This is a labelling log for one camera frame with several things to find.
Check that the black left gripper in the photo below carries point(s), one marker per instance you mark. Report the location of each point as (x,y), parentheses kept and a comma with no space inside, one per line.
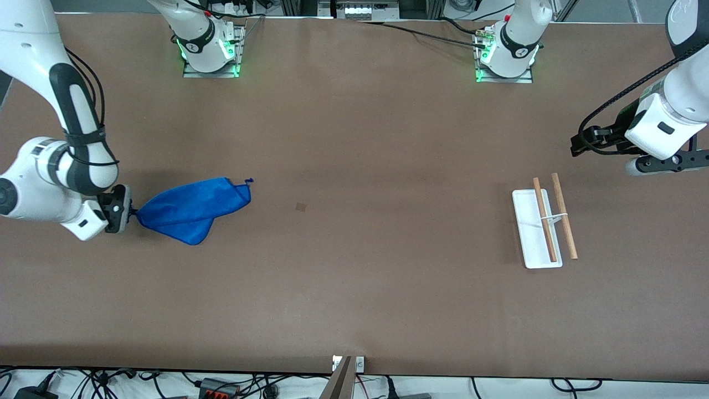
(607,138)

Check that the blue towel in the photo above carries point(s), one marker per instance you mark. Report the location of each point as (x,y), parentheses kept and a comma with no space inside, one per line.
(191,210)

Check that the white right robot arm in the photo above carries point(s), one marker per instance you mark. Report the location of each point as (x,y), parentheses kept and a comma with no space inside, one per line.
(33,50)

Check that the white rack with wooden rods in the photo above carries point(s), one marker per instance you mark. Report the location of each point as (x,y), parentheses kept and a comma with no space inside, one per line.
(534,244)

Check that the black box with orange connectors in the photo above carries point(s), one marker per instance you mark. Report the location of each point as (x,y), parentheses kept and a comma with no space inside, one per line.
(219,389)

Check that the black power adapter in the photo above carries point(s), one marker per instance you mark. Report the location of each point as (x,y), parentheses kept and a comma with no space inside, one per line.
(33,393)

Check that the white power strip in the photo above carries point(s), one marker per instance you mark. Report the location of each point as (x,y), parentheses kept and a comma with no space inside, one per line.
(363,10)

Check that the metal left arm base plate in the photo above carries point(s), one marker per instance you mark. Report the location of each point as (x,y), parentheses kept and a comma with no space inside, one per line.
(520,80)

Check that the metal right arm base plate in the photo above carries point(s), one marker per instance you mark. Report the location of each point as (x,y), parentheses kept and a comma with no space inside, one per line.
(191,72)

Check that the brown slanted post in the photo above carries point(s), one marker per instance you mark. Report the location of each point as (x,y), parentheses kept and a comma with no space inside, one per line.
(339,385)

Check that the small metal table bracket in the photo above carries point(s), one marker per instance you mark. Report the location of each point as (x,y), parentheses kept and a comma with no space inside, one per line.
(360,364)

